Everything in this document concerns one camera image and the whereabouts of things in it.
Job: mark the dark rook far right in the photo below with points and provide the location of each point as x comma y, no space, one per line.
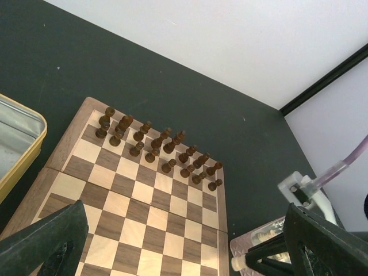
211,170

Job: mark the dark bishop right side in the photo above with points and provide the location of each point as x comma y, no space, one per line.
184,157

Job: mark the dark bishop back row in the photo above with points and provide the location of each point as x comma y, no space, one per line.
139,135

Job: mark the dark rook far left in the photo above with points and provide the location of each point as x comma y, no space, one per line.
109,112

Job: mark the light chess piece tray edge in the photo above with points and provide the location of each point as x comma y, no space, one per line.
238,263

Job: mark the dark pawn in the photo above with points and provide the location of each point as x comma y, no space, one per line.
151,156
167,167
197,179
116,139
102,131
212,186
185,172
136,150

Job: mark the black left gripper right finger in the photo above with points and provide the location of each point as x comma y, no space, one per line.
309,245

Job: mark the yellow metal tin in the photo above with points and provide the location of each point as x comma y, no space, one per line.
22,133

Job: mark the black frame post right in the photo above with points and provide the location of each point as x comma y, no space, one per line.
344,67

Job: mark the dark queen back row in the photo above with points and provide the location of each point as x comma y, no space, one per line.
156,143

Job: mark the wooden chessboard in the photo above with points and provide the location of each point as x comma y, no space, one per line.
141,220

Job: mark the dark knight back row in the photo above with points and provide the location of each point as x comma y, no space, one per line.
124,124

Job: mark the dark rook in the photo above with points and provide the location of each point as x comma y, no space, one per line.
211,170
109,112

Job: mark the pink plastic tray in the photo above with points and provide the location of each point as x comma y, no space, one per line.
241,244

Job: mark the dark king back row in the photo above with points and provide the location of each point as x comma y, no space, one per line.
176,140

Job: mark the dark knight right side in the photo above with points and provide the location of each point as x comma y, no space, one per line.
201,160

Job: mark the light chess piece in tray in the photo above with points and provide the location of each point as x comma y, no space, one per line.
264,236

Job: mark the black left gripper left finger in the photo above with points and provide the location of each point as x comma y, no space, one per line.
54,244

